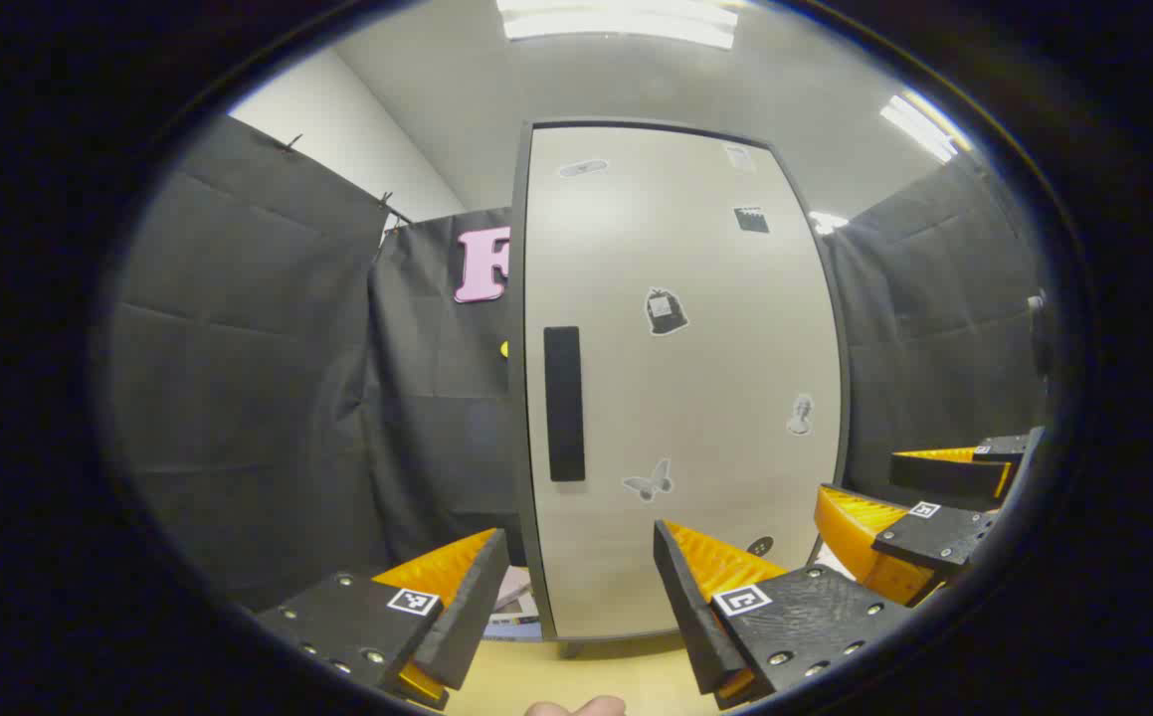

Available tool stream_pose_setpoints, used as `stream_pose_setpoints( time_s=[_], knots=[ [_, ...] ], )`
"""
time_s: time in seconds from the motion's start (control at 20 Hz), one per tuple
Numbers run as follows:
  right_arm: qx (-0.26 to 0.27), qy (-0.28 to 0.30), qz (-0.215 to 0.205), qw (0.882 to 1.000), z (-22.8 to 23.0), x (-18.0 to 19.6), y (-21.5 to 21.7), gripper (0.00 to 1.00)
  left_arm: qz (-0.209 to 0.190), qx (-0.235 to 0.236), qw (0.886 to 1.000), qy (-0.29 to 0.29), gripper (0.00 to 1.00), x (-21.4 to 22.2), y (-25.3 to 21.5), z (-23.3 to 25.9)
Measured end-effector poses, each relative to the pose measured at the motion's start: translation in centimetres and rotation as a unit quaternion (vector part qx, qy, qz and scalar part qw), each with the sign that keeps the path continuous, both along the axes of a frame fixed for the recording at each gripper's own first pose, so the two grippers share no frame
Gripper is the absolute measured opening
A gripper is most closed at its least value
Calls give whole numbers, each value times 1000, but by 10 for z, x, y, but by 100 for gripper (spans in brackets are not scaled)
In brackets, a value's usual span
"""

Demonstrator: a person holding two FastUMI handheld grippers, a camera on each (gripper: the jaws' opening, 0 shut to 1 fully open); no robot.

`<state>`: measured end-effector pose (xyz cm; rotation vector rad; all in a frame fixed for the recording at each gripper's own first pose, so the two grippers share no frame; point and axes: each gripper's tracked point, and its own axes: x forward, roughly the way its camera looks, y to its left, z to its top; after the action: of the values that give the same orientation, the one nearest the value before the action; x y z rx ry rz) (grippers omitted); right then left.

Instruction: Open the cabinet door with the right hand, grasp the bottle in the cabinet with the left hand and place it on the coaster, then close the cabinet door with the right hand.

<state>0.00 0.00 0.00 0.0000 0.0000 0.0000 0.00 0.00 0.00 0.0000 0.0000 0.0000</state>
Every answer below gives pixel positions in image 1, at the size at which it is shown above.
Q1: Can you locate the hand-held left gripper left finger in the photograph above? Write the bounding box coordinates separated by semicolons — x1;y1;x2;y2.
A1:
256;527;512;712

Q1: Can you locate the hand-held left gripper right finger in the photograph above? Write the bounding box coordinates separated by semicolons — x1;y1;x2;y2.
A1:
653;519;915;711

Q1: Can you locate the dark grey cabinet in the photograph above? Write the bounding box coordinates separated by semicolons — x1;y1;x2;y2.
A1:
508;117;854;657

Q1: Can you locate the narrow ceiling light strip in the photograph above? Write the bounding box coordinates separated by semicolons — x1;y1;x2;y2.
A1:
879;89;975;165

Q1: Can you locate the black backdrop cloth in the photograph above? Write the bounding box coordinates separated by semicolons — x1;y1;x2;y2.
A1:
103;111;1055;613

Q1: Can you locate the large ceiling light panel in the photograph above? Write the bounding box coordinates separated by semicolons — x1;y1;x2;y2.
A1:
494;0;741;51

